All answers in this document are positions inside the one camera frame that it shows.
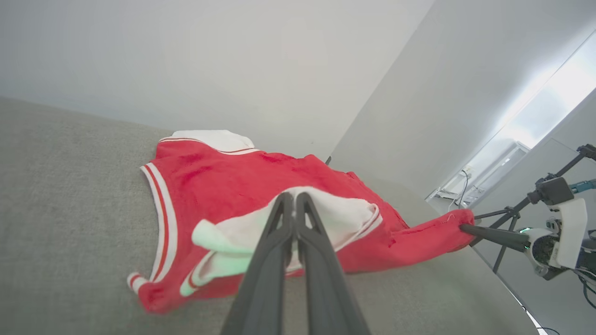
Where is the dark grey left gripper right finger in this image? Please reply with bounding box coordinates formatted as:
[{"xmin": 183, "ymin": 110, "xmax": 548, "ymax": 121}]
[{"xmin": 296, "ymin": 192, "xmax": 371, "ymax": 335}]

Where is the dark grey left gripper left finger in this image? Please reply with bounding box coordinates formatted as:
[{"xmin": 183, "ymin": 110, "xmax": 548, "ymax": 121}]
[{"xmin": 221, "ymin": 192, "xmax": 295, "ymax": 335}]

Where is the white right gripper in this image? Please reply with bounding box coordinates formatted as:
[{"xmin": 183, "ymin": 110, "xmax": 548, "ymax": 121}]
[{"xmin": 460, "ymin": 198, "xmax": 589, "ymax": 281}]

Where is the red white-trimmed garment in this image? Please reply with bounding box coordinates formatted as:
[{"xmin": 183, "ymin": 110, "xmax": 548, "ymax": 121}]
[{"xmin": 127, "ymin": 129, "xmax": 475, "ymax": 315}]

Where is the black camera tripod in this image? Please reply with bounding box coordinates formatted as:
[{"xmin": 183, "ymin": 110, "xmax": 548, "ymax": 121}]
[{"xmin": 469, "ymin": 144, "xmax": 596, "ymax": 275}]

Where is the black hanging wall cable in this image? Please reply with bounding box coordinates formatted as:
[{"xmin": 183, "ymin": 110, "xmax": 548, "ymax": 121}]
[{"xmin": 454, "ymin": 169, "xmax": 470, "ymax": 208}]

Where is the white wall cable tray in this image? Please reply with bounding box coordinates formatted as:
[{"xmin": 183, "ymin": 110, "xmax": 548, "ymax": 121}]
[{"xmin": 426, "ymin": 142, "xmax": 531, "ymax": 210}]

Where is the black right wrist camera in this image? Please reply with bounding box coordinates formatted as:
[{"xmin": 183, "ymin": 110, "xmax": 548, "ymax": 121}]
[{"xmin": 528, "ymin": 177, "xmax": 575, "ymax": 206}]

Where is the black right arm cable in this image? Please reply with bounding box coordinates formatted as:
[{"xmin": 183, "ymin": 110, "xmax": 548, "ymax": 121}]
[{"xmin": 574, "ymin": 268, "xmax": 596, "ymax": 310}]

